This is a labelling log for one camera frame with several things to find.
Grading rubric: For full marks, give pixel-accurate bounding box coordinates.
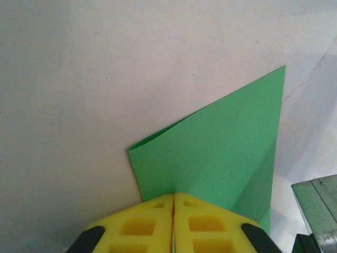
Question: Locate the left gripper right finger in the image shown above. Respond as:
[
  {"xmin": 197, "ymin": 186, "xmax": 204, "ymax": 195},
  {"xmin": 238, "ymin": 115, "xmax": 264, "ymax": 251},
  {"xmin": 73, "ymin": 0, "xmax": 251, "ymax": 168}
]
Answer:
[{"xmin": 173, "ymin": 192, "xmax": 276, "ymax": 253}]

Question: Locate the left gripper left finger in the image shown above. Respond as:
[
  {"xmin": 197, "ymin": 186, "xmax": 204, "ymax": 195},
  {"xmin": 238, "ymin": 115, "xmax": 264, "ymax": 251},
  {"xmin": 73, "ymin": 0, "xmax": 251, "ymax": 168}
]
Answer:
[{"xmin": 67, "ymin": 193, "xmax": 176, "ymax": 253}]

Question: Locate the green square paper sheet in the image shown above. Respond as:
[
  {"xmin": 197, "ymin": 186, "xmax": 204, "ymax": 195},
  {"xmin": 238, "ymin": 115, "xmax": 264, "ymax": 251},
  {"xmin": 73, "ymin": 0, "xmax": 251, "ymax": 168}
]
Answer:
[{"xmin": 128, "ymin": 65, "xmax": 286, "ymax": 237}]

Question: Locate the aluminium table side rail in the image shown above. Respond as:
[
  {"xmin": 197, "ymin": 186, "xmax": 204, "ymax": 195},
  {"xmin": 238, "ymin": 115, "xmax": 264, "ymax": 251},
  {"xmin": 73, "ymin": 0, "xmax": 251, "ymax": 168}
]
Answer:
[{"xmin": 291, "ymin": 175, "xmax": 337, "ymax": 253}]

